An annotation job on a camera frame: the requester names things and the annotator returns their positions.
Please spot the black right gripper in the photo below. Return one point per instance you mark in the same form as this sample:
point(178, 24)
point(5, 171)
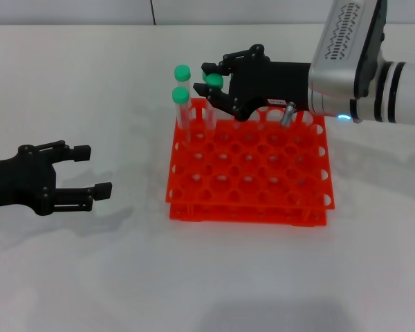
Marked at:
point(269, 83)

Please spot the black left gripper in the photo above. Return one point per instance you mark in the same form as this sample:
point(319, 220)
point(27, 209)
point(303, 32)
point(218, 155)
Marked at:
point(20, 183)

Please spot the orange plastic test tube rack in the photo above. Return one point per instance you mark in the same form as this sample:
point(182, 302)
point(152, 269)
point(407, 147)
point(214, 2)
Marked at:
point(228, 207)

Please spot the clear test tube green cap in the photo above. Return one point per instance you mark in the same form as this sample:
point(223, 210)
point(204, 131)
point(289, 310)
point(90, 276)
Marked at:
point(182, 72)
point(214, 81)
point(180, 95)
point(204, 76)

